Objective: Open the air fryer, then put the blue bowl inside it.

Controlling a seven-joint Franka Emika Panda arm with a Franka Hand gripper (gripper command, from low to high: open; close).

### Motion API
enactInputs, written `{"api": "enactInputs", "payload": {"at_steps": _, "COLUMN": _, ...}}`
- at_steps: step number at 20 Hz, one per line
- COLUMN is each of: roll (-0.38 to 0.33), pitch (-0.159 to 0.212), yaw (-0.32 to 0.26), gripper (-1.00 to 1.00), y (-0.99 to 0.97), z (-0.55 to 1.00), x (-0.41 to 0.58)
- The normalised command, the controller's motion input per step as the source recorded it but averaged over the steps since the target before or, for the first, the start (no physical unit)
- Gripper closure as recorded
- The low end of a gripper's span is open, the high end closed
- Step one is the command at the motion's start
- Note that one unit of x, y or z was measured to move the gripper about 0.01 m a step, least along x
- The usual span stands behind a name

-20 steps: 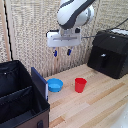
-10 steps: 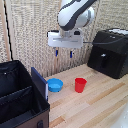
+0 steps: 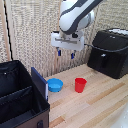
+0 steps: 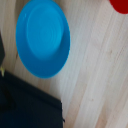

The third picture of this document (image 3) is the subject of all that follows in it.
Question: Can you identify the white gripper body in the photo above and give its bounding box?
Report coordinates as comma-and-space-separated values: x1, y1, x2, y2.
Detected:
50, 30, 86, 52

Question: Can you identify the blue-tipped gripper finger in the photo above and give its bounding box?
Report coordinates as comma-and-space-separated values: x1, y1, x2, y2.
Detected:
57, 48, 63, 57
70, 51, 76, 61

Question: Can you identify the blue plastic bowl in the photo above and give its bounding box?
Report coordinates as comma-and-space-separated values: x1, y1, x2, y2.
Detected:
46, 78, 64, 93

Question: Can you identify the red plastic cup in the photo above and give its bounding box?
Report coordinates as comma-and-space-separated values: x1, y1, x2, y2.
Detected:
74, 77, 88, 94

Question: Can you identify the woven rattan folding screen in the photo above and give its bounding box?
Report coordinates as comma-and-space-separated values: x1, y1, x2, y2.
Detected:
0, 0, 128, 78

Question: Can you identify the blue flat board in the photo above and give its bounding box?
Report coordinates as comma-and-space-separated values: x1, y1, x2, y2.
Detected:
30, 66, 50, 102

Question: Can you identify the black fabric storage box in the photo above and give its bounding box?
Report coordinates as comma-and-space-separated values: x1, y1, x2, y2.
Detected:
0, 59, 51, 128

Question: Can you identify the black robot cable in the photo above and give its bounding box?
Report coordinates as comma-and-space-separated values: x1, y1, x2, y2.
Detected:
83, 42, 97, 48

